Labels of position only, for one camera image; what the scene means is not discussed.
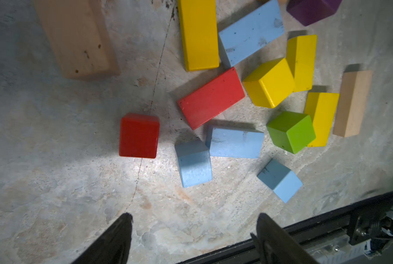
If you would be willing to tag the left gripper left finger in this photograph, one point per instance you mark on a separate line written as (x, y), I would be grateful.
(113, 246)

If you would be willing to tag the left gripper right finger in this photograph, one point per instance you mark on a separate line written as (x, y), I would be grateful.
(276, 246)

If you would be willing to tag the blue cube bottom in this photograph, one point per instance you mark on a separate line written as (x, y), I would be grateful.
(280, 179)

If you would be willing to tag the blue cube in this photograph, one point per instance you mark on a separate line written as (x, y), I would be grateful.
(194, 163)
(280, 179)

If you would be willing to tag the blue long block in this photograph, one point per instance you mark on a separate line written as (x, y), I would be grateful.
(234, 142)
(249, 34)

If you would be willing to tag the green cube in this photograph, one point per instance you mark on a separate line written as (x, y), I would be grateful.
(292, 131)

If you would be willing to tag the red cube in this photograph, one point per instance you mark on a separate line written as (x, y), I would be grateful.
(139, 136)

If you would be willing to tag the yellow long block right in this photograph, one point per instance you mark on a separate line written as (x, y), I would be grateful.
(321, 106)

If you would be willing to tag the yellow long block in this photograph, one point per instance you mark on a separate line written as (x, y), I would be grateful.
(321, 106)
(199, 34)

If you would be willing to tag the red long block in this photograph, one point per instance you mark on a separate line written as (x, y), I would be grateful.
(213, 98)

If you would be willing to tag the yellow cube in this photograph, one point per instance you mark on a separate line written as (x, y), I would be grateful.
(270, 84)

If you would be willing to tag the wooden block right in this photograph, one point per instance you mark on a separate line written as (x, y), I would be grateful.
(353, 97)

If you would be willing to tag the wooden block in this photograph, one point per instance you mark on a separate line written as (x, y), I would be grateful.
(353, 97)
(79, 38)

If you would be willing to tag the yellow block small upright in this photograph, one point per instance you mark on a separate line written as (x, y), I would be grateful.
(301, 54)

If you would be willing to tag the wooden block left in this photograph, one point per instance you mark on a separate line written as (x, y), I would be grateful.
(79, 38)

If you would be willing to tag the purple cube right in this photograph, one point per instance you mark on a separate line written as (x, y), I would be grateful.
(308, 12)

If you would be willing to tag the yellow long block left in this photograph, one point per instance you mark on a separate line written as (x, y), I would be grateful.
(199, 34)

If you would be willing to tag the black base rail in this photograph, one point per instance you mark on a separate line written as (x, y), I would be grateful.
(364, 228)

